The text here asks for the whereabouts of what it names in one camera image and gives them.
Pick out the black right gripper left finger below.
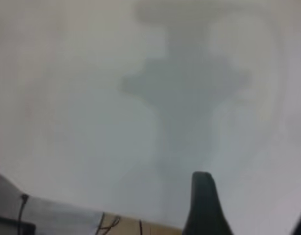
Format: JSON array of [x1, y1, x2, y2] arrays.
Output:
[[182, 171, 234, 235]]

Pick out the thin dark cable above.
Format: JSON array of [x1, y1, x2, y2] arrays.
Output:
[[96, 212, 122, 235]]

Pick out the black box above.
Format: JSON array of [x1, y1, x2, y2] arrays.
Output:
[[0, 221, 36, 235]]

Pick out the black cable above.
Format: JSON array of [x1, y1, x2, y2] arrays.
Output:
[[17, 193, 29, 229]]

